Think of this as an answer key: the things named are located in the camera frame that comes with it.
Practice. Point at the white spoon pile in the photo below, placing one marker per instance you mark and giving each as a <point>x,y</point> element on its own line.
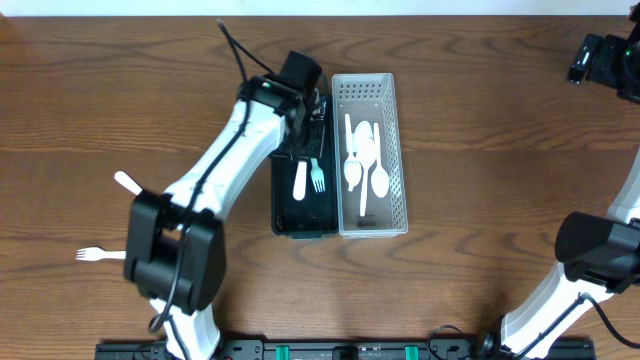
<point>362,131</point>

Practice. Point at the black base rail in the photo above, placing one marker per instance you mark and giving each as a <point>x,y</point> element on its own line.
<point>441,347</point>

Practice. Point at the white spoon bowl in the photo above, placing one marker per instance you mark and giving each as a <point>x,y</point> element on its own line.
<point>380,180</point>

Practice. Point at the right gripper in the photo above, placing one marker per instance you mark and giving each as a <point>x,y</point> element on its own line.
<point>586,58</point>

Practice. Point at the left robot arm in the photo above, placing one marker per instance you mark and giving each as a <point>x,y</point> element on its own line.
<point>175,251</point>

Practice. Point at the black plastic mesh basket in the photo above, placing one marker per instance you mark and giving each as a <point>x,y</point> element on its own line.
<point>317,214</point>

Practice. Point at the white fork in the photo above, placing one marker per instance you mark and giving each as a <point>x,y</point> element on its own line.
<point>300,181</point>
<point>94,254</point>
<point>126,181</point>

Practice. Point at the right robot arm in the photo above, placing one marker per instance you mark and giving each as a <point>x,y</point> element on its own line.
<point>596,257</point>

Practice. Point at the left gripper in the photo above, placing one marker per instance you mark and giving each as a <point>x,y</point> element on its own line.
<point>310,135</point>

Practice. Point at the white fork basket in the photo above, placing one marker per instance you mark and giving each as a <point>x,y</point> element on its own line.
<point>317,176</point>

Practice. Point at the white spoon with upper handle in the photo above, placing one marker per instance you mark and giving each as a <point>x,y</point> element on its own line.
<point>352,168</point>

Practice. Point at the white spoon pointing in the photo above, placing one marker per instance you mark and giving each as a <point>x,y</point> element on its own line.
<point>366,157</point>

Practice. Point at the clear plastic mesh basket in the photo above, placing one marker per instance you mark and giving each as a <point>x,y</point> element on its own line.
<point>371,97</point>

